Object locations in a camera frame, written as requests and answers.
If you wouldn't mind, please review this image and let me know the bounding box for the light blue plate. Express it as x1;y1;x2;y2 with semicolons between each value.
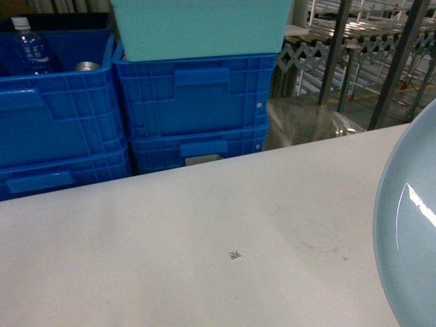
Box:
373;102;435;326

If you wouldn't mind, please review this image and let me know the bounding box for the blue crate lower right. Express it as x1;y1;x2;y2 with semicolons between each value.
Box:
130;124;269;174

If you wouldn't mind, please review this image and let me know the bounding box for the blue crate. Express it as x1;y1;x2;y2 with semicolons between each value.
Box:
1;150;132;201
1;29;127;168
112;44;277;139
130;124;269;174

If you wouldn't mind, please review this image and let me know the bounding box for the blue crate upper right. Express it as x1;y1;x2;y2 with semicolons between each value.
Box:
112;44;277;139

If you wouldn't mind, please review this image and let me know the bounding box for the expandable roller conveyor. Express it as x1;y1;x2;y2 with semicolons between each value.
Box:
275;30;436;103

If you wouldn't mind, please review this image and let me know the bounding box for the teal foam box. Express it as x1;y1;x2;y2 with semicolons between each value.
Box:
111;0;292;61

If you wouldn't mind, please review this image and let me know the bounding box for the blue crate upper middle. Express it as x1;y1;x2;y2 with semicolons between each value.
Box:
1;29;127;168

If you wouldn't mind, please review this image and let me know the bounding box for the silver metal can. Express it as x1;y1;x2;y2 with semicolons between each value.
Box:
76;61;100;72

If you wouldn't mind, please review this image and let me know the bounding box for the dark navy crate behind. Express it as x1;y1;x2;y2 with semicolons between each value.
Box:
19;13;110;31

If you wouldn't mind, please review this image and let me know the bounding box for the blue crate lower middle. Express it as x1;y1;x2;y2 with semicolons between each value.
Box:
1;150;132;201

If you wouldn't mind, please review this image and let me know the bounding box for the clear water bottle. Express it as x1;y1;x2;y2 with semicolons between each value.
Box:
11;16;54;75

